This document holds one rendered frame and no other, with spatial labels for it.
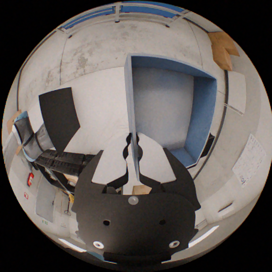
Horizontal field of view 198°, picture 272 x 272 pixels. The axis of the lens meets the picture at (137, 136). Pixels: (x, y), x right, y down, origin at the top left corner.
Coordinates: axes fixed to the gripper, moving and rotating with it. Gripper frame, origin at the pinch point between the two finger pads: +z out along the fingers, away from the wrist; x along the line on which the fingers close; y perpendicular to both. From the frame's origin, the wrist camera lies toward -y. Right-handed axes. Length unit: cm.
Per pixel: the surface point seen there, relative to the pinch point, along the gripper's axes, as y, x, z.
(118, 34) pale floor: -99, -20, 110
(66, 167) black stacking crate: 36, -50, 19
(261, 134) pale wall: 3, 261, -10
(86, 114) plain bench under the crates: 7.5, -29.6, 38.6
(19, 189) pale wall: 99, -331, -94
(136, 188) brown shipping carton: 99, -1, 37
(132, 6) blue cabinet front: -141, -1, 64
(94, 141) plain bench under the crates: 28, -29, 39
